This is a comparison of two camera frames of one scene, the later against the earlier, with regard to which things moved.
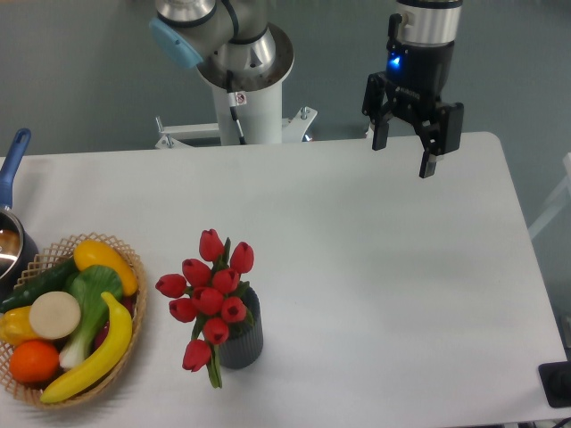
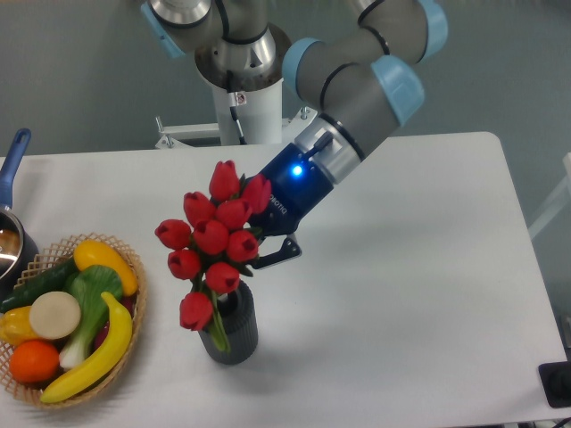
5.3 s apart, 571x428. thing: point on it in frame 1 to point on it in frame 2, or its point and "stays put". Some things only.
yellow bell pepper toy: (15, 326) stays put
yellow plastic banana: (105, 366) stays put
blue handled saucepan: (18, 250) stays put
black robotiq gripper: (418, 76) to (298, 185)
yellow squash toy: (91, 252) stays put
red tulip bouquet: (209, 294) to (219, 242)
